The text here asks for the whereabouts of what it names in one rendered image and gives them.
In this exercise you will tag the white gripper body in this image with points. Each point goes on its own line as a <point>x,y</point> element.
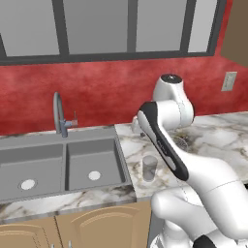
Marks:
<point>136,123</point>

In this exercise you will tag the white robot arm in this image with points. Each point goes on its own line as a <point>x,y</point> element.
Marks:
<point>180,106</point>

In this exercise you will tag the clear glass cup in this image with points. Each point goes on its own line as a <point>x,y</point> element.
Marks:
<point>149,168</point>

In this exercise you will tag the metal mesh strainer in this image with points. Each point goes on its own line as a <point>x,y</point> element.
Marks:
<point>181,142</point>

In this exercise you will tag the grey double basin sink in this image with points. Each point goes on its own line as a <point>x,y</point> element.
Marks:
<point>87,151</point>

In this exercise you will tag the grey curved tap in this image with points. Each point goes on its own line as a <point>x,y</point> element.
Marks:
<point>58,113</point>

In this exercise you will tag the dark framed window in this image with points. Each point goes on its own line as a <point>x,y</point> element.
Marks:
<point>97,29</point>

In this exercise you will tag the tan cupboard door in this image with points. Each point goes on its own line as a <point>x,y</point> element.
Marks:
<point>106,226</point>
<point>22,235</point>

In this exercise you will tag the grey wall outlet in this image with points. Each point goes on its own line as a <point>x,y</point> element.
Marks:
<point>229,81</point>

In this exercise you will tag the brown wall cupboard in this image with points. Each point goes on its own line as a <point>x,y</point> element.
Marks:
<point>237,29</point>

